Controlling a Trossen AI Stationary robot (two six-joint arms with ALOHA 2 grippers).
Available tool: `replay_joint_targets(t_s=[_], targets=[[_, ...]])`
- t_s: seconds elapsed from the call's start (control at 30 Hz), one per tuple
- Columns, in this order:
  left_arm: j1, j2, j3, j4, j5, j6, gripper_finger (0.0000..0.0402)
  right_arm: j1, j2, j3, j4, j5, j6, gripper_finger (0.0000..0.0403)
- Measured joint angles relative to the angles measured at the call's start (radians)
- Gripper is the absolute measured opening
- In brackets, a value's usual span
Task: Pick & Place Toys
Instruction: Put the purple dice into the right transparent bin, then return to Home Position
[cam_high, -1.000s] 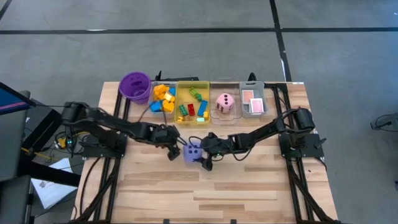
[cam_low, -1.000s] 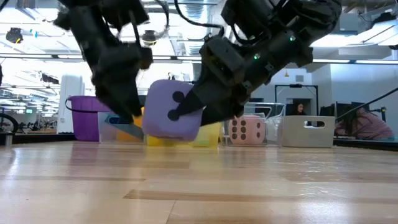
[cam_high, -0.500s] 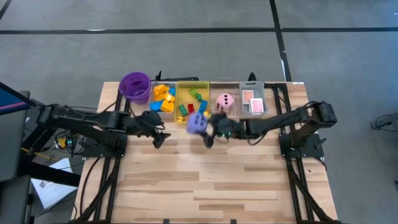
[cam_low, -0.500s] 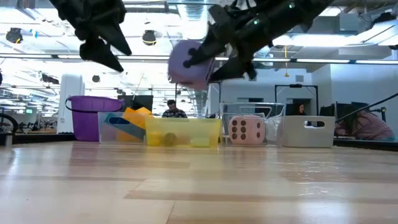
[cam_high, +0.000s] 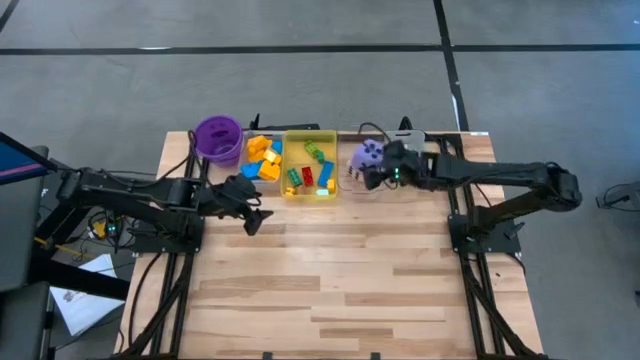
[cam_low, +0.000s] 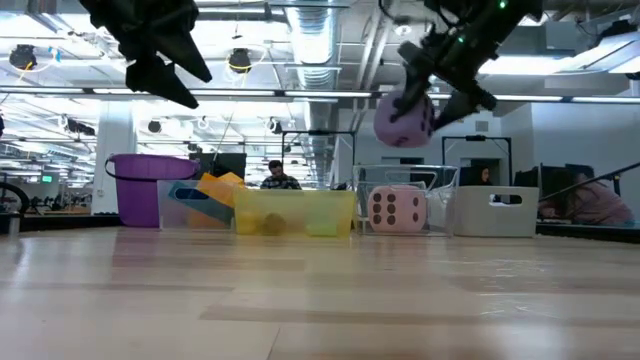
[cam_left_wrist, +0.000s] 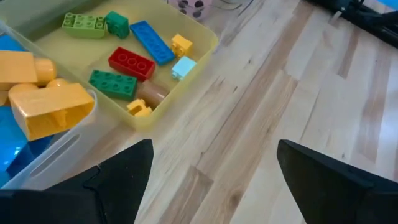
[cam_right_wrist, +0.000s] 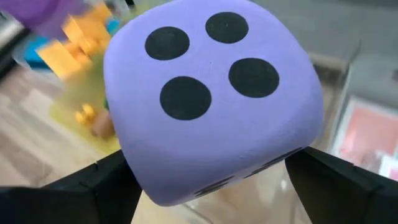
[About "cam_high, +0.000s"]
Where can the small orange toy brick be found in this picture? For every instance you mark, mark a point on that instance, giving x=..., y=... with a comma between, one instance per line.
x=330, y=185

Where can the white paper sheet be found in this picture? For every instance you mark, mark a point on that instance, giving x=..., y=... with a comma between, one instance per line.
x=82, y=300

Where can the small dark green brick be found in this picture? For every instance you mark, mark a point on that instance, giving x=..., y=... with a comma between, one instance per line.
x=321, y=157

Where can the black power strip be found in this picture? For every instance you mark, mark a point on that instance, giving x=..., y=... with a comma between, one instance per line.
x=111, y=229

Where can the purple foam die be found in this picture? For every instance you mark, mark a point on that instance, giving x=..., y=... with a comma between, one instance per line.
x=366, y=155

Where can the yellow translucent plastic bin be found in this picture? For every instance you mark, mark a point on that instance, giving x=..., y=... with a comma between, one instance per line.
x=300, y=155

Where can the computer monitor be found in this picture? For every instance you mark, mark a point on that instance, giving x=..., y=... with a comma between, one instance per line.
x=20, y=160

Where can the black metal table frame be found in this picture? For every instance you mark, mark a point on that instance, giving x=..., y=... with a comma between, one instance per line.
x=476, y=320

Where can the yellow angular toy block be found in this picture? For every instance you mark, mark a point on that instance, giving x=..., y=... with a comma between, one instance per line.
x=259, y=143

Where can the white tape label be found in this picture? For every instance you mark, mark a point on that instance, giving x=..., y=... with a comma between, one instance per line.
x=477, y=133

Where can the dark grey desk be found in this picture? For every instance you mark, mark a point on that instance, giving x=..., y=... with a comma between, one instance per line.
x=15, y=240

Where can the purple plastic bucket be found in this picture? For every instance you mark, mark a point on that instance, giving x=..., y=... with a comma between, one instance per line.
x=219, y=140

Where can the long dark green brick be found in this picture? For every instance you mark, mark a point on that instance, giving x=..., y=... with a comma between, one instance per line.
x=294, y=177

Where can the large yellow toy block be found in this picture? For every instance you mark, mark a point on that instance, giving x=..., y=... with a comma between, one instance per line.
x=270, y=171
x=273, y=156
x=255, y=156

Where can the red toy brick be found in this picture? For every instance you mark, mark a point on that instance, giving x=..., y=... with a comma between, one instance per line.
x=307, y=176

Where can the large long blue block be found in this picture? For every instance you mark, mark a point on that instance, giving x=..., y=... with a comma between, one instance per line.
x=250, y=171

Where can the long blue brick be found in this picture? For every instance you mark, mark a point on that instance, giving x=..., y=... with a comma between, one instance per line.
x=325, y=174

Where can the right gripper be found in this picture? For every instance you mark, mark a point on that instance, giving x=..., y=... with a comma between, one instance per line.
x=405, y=167

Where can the blue rounded toy block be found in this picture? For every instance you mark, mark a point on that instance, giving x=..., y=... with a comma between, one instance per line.
x=277, y=146

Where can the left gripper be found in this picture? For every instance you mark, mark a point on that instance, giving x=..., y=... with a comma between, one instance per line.
x=232, y=197

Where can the small yellow toy brick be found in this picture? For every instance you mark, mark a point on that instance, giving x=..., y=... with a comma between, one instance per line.
x=289, y=190

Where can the lime green toy brick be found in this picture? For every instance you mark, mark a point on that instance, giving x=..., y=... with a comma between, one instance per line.
x=312, y=148

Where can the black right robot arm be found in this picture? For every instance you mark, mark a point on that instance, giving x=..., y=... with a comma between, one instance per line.
x=505, y=180

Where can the large clear plastic bin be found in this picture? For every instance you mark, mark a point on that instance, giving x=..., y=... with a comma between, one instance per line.
x=345, y=150

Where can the mint green toy block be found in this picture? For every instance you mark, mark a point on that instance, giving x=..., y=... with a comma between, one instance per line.
x=322, y=192

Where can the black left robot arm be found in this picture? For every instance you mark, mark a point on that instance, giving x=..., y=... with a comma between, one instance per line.
x=140, y=192

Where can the small yellow floor object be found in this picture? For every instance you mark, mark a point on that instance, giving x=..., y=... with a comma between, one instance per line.
x=100, y=229

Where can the small clear plastic bin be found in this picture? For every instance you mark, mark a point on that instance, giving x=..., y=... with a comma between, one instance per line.
x=245, y=155

